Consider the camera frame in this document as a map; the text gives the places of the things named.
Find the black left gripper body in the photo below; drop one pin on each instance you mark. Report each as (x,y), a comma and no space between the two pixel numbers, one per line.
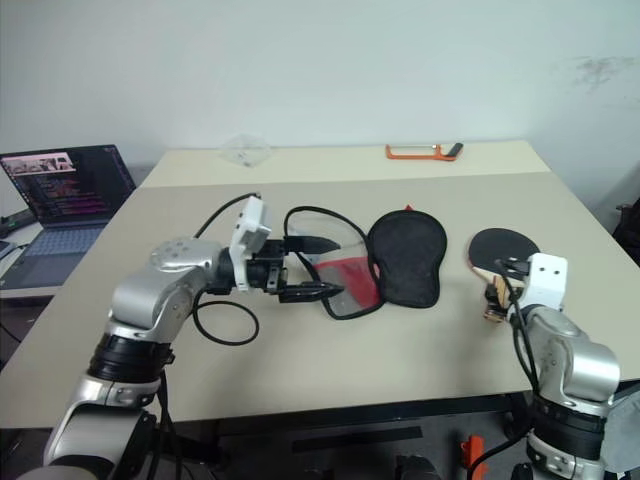
(267,265)

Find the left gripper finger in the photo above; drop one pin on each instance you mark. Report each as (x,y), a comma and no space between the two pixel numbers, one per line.
(312,244)
(310,292)

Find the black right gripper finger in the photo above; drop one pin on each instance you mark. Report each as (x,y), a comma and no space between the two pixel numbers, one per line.
(490,307)

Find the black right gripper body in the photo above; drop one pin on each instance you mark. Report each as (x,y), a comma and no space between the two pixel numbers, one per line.
(515,266)

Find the black rubber table tennis paddle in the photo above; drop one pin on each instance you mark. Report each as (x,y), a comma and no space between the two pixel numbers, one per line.
(500,247)

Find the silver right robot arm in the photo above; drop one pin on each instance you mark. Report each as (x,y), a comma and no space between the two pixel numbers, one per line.
(570,365)

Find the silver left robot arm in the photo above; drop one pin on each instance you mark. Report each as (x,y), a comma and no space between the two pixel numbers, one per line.
(150,295)

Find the black and red paddle case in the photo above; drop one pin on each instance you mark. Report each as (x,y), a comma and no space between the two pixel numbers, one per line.
(407,260)

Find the clear plastic bag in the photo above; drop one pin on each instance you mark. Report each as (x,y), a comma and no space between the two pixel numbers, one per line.
(247,149)

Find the dark bag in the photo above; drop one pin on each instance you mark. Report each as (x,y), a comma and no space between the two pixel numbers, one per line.
(627,230)

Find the small black stick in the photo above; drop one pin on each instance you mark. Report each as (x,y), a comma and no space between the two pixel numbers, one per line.
(455,149)

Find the orange clamp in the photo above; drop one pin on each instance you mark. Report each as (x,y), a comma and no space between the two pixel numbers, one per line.
(475,452)

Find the dark rounded shape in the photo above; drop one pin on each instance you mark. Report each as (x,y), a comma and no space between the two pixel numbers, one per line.
(420,469)

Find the grey cloth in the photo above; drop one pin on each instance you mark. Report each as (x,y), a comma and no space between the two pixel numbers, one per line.
(625,430)

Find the open laptop with dark screen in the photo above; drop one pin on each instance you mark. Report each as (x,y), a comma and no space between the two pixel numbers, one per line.
(70,200)

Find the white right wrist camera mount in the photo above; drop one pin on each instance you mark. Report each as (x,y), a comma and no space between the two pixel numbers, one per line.
(547,280)

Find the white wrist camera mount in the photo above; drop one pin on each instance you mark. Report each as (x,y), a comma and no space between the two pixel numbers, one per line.
(547,280)
(251,230)

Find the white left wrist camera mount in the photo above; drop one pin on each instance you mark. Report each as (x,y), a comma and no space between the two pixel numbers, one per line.
(251,230)

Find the black table frame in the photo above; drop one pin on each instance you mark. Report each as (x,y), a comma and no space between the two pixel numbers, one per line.
(350,435)

